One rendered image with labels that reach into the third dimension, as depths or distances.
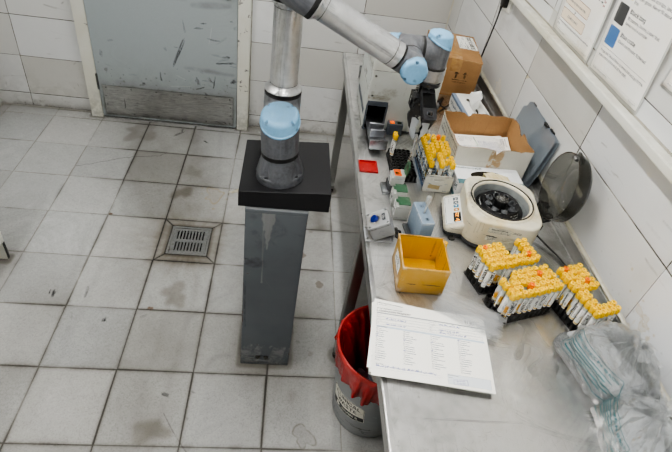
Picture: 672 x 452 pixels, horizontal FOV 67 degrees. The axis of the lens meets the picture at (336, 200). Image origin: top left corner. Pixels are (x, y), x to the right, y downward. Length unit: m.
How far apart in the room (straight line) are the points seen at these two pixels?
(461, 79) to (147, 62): 1.95
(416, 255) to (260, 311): 0.72
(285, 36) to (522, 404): 1.13
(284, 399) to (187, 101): 2.08
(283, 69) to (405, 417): 0.99
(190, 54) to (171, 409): 2.08
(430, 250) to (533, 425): 0.52
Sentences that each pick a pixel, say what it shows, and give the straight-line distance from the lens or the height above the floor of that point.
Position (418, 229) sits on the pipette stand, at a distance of 1.54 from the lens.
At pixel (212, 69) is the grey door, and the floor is 0.43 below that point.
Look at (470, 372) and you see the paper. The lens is 1.33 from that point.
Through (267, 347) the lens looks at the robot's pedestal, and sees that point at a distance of 2.17.
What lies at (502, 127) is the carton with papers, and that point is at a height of 0.98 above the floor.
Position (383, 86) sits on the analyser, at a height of 1.07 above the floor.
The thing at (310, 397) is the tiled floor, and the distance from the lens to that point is 2.22.
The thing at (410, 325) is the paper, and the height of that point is 0.89.
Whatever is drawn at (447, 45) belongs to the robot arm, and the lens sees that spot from 1.57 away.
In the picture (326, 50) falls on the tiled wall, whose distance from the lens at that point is 3.33.
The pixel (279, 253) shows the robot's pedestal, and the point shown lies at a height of 0.68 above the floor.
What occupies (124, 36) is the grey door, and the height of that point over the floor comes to 0.58.
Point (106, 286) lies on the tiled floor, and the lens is 2.60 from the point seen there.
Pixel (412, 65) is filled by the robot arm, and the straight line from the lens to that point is 1.41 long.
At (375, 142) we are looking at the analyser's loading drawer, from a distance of 1.89.
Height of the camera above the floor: 1.94
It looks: 40 degrees down
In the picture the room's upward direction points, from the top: 10 degrees clockwise
